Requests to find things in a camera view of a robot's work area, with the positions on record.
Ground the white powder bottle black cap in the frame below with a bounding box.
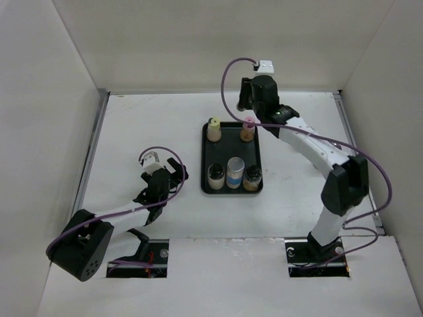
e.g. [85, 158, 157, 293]
[207, 162, 225, 190]

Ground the pink cap spice bottle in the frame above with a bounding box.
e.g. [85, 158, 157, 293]
[240, 116, 255, 142]

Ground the yellow cap spice bottle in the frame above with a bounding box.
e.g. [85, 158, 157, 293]
[206, 117, 221, 143]

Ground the tall blue label spice jar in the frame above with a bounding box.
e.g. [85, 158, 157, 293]
[226, 157, 245, 189]

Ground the brown spice bottle black cap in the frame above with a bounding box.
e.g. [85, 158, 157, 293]
[243, 165, 262, 192]

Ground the small black pepper bottle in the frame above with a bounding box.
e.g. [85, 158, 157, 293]
[237, 102, 249, 112]

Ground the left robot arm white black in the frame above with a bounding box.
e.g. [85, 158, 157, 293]
[46, 154, 188, 282]

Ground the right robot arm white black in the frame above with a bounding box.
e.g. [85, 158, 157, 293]
[237, 75, 369, 262]

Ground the black rectangular tray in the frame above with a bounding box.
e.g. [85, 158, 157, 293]
[200, 122, 263, 195]

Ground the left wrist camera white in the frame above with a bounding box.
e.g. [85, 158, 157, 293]
[139, 151, 163, 176]

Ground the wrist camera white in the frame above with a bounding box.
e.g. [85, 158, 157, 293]
[139, 151, 163, 176]
[253, 60, 274, 75]

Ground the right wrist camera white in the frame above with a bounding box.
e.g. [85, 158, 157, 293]
[253, 60, 274, 75]

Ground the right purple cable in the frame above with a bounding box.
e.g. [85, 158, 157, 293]
[220, 57, 394, 270]

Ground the purple cable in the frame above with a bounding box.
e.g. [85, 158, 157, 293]
[220, 57, 394, 270]
[46, 147, 188, 273]

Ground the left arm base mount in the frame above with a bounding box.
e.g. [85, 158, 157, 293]
[106, 229, 169, 279]

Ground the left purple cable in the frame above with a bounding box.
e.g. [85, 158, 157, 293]
[46, 147, 188, 273]

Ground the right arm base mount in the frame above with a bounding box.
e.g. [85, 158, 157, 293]
[285, 240, 350, 278]

